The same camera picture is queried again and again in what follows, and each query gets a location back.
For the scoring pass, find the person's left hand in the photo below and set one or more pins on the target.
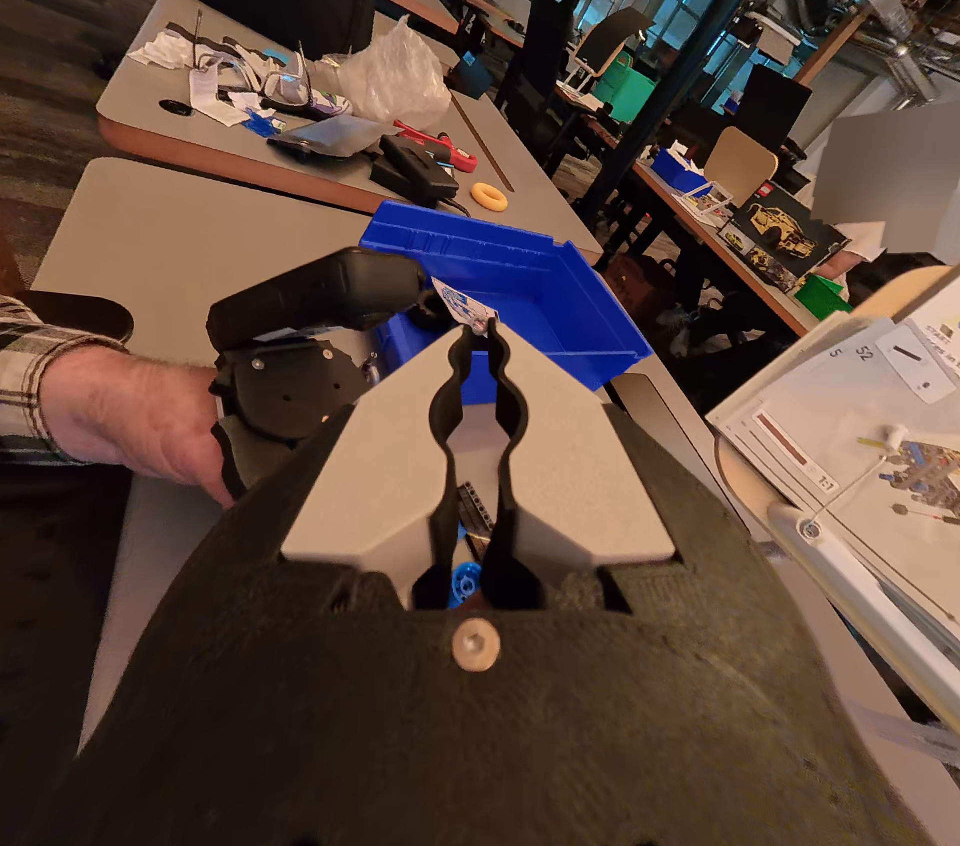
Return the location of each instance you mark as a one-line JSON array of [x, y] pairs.
[[135, 411]]

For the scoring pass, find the crumpled clear plastic wrap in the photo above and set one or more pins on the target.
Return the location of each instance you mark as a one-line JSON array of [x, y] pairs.
[[397, 73]]

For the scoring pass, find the small blue white sticker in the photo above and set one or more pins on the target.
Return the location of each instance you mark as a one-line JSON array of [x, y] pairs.
[[465, 306]]

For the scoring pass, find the black handheld device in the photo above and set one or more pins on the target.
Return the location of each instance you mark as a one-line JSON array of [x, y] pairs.
[[416, 167]]

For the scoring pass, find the white paper scraps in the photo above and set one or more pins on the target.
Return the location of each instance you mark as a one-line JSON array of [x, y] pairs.
[[210, 88]]

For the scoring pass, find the clear safety glasses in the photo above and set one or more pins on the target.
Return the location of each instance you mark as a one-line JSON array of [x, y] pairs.
[[289, 81]]

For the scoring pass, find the grey flat pouch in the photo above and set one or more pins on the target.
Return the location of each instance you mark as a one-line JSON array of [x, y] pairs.
[[330, 137]]

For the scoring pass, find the black stand pole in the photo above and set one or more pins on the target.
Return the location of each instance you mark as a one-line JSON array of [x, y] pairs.
[[697, 36]]

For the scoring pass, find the scattered black toy beams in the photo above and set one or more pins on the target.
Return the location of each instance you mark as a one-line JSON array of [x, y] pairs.
[[472, 505]]

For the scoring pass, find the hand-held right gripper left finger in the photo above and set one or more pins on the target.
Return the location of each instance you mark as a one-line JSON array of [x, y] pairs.
[[367, 486]]

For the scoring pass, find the blue storage bin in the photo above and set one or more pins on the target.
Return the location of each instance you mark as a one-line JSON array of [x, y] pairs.
[[540, 291]]

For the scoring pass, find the building instruction booklet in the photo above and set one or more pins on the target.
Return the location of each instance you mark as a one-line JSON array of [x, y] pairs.
[[840, 426]]

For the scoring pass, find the green box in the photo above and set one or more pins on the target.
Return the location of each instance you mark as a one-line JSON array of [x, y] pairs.
[[622, 85]]

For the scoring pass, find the white book stand ledge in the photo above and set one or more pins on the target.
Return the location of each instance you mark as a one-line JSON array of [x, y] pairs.
[[862, 583]]

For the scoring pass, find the black office chair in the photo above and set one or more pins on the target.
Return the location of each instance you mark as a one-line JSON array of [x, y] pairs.
[[540, 66]]

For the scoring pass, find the black chair armrest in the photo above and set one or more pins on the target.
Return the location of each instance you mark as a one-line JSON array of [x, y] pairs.
[[75, 317]]

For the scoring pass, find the blue toy wheel hub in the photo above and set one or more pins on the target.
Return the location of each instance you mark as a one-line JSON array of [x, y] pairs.
[[465, 583]]

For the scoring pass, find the long wooden table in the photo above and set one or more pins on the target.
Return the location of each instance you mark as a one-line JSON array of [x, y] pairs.
[[720, 246]]

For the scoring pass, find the dark box with yellow car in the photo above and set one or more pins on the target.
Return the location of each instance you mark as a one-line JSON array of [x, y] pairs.
[[787, 231]]

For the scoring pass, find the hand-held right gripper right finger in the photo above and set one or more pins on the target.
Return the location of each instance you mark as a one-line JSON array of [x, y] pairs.
[[592, 486]]

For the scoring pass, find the pale wooden chair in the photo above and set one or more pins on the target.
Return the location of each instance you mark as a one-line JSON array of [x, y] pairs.
[[739, 160]]

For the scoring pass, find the red hand tool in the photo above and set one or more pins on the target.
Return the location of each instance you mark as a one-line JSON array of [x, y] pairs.
[[435, 145]]

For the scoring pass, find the neighbouring grey table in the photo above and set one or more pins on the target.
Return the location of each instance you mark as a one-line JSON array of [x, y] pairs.
[[300, 163]]

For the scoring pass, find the grey desk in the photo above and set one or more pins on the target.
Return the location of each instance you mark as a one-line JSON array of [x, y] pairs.
[[187, 238]]

